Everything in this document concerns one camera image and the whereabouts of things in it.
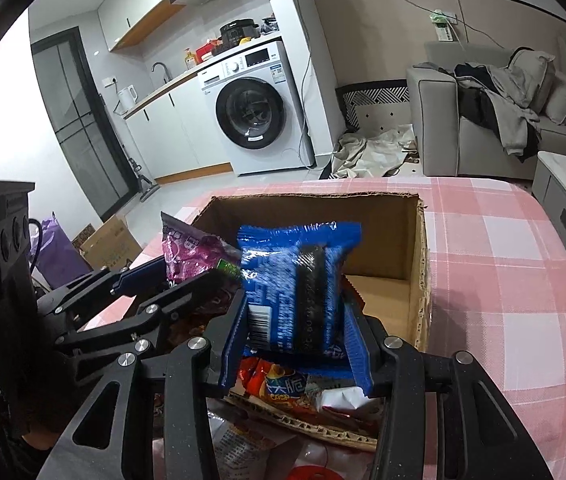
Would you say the red box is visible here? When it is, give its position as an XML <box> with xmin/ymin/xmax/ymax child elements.
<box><xmin>195</xmin><ymin>39</ymin><xmax>224</xmax><ymax>61</ymax></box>

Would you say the white electric kettle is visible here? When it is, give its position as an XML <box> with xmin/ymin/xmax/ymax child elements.
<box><xmin>115</xmin><ymin>85</ymin><xmax>139</xmax><ymax>115</ymax></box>

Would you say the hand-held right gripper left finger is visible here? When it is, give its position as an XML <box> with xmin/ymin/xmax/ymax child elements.
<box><xmin>37</xmin><ymin>287</ymin><xmax>251</xmax><ymax>480</ymax></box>

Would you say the purple snack packet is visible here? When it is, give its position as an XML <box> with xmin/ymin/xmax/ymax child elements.
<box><xmin>160</xmin><ymin>211</ymin><xmax>244</xmax><ymax>287</ymax></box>

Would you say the beige cloth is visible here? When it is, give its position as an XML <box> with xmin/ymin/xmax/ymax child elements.
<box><xmin>322</xmin><ymin>124</ymin><xmax>422</xmax><ymax>181</ymax></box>

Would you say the clear biscuit packet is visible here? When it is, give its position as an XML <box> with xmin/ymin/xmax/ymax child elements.
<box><xmin>207</xmin><ymin>407</ymin><xmax>286</xmax><ymax>480</ymax></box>

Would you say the brown cardboard box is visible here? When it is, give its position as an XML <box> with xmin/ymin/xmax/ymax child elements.
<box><xmin>183</xmin><ymin>191</ymin><xmax>432</xmax><ymax>453</ymax></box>

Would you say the black pressure cooker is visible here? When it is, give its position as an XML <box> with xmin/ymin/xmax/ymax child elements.
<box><xmin>219</xmin><ymin>19</ymin><xmax>259</xmax><ymax>50</ymax></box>

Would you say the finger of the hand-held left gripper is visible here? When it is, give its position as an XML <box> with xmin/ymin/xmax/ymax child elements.
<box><xmin>35</xmin><ymin>259</ymin><xmax>171</xmax><ymax>327</ymax></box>
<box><xmin>53</xmin><ymin>270</ymin><xmax>244</xmax><ymax>386</ymax></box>

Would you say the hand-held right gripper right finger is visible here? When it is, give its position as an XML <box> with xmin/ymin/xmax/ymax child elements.
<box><xmin>340</xmin><ymin>290</ymin><xmax>556</xmax><ymax>480</ymax></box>

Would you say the pile of dark clothes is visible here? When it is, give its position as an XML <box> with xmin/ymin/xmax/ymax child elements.
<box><xmin>450</xmin><ymin>61</ymin><xmax>546</xmax><ymax>162</ymax></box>

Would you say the upright vacuum cleaner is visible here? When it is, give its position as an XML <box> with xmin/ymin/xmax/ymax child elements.
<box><xmin>122</xmin><ymin>140</ymin><xmax>162</xmax><ymax>204</ymax></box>

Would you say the grey sofa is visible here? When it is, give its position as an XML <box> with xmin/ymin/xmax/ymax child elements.
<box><xmin>407</xmin><ymin>40</ymin><xmax>566</xmax><ymax>182</ymax></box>

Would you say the red corn chips packet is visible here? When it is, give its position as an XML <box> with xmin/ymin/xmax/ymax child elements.
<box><xmin>239</xmin><ymin>357</ymin><xmax>316</xmax><ymax>407</ymax></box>

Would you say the cardboard box with cat print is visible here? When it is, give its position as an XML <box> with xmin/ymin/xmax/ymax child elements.
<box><xmin>72</xmin><ymin>214</ymin><xmax>144</xmax><ymax>271</ymax></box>

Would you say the white power strip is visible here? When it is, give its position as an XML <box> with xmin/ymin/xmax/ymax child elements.
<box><xmin>430</xmin><ymin>9</ymin><xmax>459</xmax><ymax>42</ymax></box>

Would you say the blue cookie packet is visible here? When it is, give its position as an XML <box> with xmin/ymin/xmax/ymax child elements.
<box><xmin>237</xmin><ymin>221</ymin><xmax>364</xmax><ymax>359</ymax></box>

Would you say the purple plastic bag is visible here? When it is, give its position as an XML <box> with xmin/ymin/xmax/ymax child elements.
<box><xmin>28</xmin><ymin>212</ymin><xmax>92</xmax><ymax>291</ymax></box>

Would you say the white wall cabinet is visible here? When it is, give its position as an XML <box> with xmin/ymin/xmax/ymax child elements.
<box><xmin>95</xmin><ymin>0</ymin><xmax>190</xmax><ymax>54</ymax></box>

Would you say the dark glass door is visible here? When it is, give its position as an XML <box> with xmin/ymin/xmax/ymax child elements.
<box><xmin>30</xmin><ymin>27</ymin><xmax>136</xmax><ymax>221</ymax></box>

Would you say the white washing machine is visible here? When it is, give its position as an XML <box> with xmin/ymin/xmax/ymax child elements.
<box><xmin>197</xmin><ymin>40</ymin><xmax>316</xmax><ymax>177</ymax></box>

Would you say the white kitchen base cabinet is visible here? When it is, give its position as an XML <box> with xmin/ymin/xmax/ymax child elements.
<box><xmin>123</xmin><ymin>77</ymin><xmax>236</xmax><ymax>186</ymax></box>

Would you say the kitchen faucet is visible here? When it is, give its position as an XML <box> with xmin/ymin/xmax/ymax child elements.
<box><xmin>151</xmin><ymin>61</ymin><xmax>173</xmax><ymax>86</ymax></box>

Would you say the black white patterned board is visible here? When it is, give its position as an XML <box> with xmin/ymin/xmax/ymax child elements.
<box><xmin>337</xmin><ymin>80</ymin><xmax>412</xmax><ymax>132</ymax></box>

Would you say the pink plaid tablecloth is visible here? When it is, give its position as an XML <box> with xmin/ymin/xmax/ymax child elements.
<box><xmin>83</xmin><ymin>175</ymin><xmax>566</xmax><ymax>480</ymax></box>

